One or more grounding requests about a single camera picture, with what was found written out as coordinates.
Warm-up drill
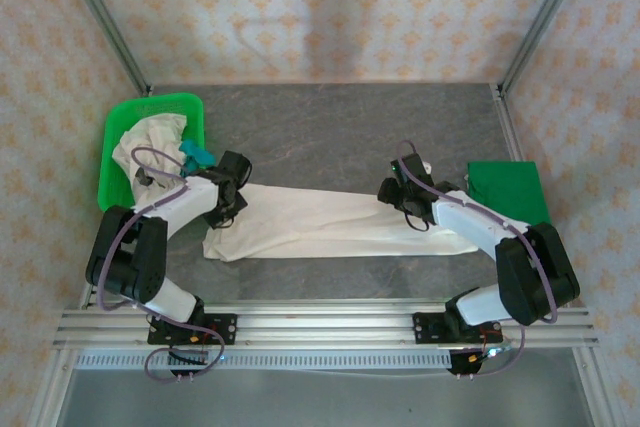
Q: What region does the white t-shirt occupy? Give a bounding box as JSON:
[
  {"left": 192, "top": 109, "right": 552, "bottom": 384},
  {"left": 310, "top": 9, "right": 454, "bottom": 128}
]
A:
[{"left": 201, "top": 181, "right": 479, "bottom": 263}]

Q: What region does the green plastic basket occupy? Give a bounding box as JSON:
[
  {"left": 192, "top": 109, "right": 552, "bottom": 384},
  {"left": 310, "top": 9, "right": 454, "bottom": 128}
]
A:
[{"left": 96, "top": 92, "right": 207, "bottom": 213}]

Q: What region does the crumpled teal t-shirt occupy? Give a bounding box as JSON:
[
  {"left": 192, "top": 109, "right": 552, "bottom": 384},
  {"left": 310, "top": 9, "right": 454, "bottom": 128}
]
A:
[{"left": 177, "top": 139, "right": 217, "bottom": 178}]

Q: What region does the folded green t-shirt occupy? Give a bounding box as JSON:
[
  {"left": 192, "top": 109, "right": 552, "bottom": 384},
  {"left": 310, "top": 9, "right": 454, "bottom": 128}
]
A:
[{"left": 466, "top": 160, "right": 553, "bottom": 228}]

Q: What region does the crumpled cream t-shirt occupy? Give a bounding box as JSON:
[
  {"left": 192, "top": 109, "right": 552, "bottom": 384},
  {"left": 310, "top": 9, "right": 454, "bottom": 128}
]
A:
[{"left": 110, "top": 114, "right": 194, "bottom": 208}]

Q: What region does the aluminium mounting beam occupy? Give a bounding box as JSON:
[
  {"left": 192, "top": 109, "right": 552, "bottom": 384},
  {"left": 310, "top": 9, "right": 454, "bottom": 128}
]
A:
[{"left": 53, "top": 299, "right": 600, "bottom": 351}]

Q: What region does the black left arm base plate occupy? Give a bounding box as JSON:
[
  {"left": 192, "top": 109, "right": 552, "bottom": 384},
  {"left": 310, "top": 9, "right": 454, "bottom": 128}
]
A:
[{"left": 147, "top": 313, "right": 239, "bottom": 347}]

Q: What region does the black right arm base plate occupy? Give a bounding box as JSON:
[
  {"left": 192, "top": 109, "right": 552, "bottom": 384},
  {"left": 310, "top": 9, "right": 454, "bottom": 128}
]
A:
[{"left": 412, "top": 311, "right": 501, "bottom": 347}]

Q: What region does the aluminium table side rail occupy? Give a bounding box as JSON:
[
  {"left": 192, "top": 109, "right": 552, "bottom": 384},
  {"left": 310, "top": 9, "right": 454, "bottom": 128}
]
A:
[
  {"left": 79, "top": 209, "right": 112, "bottom": 309},
  {"left": 492, "top": 84, "right": 524, "bottom": 164}
]

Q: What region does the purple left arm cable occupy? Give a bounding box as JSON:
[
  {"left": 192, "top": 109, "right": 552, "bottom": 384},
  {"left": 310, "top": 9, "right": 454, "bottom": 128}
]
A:
[{"left": 99, "top": 146, "right": 225, "bottom": 383}]

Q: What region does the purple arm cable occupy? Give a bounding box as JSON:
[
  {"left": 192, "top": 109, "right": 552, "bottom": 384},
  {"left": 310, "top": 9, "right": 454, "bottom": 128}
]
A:
[
  {"left": 396, "top": 140, "right": 560, "bottom": 381},
  {"left": 99, "top": 146, "right": 225, "bottom": 383}
]

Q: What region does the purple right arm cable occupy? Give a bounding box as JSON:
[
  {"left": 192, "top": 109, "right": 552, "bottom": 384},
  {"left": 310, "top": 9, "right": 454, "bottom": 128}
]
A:
[{"left": 396, "top": 140, "right": 560, "bottom": 381}]

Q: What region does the slotted grey cable duct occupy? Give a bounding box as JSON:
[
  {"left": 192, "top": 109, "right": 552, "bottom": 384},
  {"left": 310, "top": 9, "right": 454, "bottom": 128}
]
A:
[{"left": 74, "top": 349, "right": 454, "bottom": 371}]

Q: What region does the aluminium frame post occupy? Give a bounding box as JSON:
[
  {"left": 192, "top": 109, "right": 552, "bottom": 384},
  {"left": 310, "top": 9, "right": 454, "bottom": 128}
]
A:
[
  {"left": 54, "top": 0, "right": 151, "bottom": 96},
  {"left": 499, "top": 0, "right": 596, "bottom": 93}
]

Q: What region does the aluminium frame leg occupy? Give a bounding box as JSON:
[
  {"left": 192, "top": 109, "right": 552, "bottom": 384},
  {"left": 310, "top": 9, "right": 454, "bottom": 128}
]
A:
[
  {"left": 572, "top": 349, "right": 624, "bottom": 427},
  {"left": 27, "top": 349, "right": 76, "bottom": 427}
]

